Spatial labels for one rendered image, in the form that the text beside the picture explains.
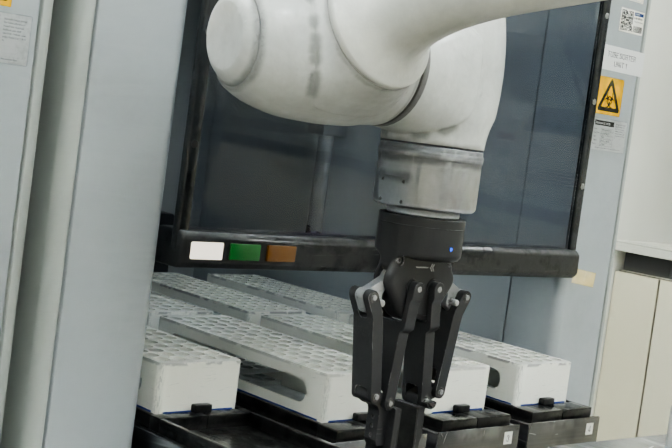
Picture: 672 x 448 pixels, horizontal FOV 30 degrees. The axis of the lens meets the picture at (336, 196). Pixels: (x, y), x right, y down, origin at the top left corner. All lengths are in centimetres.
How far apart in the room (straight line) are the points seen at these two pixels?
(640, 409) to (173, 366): 255
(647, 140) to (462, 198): 269
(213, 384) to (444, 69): 42
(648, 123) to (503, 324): 212
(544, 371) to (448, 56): 59
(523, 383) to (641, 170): 228
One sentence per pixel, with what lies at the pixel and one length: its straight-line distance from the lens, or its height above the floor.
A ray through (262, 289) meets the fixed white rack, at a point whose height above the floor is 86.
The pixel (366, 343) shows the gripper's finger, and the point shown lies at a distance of 105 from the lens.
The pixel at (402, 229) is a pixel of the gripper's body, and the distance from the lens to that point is 105.
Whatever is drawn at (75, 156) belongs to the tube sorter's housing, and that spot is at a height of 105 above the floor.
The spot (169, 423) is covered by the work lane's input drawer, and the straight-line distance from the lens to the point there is 119.
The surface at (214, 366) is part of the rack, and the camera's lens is 124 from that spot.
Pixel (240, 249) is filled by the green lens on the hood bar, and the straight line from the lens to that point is 118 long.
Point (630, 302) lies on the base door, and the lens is 365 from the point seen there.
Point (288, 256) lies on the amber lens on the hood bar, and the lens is 122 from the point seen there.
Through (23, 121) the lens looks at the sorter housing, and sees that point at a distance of 107.
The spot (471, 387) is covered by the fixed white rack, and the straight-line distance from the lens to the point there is 141.
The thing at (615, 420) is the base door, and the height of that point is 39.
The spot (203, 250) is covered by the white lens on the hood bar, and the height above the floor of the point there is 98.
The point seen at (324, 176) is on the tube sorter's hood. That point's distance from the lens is 126.
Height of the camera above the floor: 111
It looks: 3 degrees down
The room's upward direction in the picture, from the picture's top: 8 degrees clockwise
